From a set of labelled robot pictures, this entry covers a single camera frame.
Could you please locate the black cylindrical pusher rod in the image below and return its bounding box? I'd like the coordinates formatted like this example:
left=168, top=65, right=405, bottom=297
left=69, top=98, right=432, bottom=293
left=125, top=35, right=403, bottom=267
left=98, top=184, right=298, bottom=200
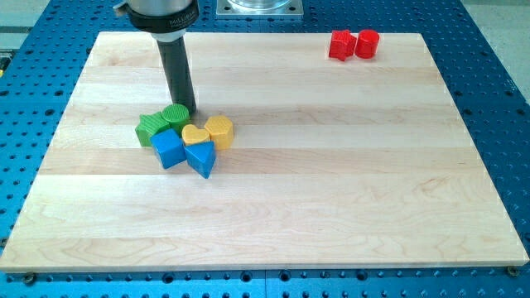
left=157, top=37, right=196, bottom=114

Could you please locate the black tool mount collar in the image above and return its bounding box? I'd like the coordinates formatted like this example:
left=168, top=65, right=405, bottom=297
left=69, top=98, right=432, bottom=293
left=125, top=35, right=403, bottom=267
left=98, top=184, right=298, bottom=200
left=113, top=0, right=200, bottom=42

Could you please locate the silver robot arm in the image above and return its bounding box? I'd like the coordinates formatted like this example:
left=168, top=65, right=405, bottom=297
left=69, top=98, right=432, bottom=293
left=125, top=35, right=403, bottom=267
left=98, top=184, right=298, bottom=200
left=113, top=0, right=200, bottom=114

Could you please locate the yellow hexagon block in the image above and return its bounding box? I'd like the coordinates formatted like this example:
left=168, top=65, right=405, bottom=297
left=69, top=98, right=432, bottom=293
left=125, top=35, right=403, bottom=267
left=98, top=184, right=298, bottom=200
left=205, top=115, right=234, bottom=150

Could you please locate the green cylinder block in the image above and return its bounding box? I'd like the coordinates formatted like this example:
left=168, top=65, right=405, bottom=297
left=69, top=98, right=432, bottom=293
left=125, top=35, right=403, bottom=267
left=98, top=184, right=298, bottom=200
left=161, top=103, right=190, bottom=136

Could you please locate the green star block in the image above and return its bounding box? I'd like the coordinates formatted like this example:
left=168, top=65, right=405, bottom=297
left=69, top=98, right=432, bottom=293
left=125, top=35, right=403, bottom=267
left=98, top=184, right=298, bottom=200
left=135, top=112, right=171, bottom=147

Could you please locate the yellow heart block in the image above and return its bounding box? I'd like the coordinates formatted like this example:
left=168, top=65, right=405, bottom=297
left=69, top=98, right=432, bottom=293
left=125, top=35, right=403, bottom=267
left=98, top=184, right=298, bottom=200
left=181, top=124, right=210, bottom=146

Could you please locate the blue cube block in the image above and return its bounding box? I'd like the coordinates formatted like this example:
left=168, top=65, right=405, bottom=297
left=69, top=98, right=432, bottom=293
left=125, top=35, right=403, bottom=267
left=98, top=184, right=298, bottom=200
left=150, top=128, right=186, bottom=169

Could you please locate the blue triangle block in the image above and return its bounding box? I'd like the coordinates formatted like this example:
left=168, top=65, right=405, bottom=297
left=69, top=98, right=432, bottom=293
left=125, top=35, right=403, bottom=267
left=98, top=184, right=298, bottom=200
left=185, top=141, right=216, bottom=179

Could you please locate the blue perforated table plate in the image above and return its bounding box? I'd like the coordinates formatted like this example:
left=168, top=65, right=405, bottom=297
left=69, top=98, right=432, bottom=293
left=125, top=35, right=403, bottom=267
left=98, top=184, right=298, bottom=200
left=1, top=1, right=529, bottom=297

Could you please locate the red star block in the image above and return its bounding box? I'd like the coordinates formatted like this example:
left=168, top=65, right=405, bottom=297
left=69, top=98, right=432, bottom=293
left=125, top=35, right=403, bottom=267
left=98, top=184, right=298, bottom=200
left=328, top=30, right=357, bottom=61

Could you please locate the red cylinder block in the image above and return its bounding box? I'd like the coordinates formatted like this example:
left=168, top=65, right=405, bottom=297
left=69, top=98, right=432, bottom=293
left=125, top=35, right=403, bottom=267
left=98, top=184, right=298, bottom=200
left=354, top=29, right=380, bottom=59

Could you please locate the wooden board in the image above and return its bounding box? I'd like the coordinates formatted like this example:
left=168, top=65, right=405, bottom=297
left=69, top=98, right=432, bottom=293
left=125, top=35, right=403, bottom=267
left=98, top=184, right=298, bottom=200
left=1, top=31, right=528, bottom=272

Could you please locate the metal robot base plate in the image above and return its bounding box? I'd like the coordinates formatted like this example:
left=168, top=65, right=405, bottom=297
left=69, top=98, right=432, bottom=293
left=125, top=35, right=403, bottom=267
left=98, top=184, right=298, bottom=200
left=216, top=0, right=304, bottom=18

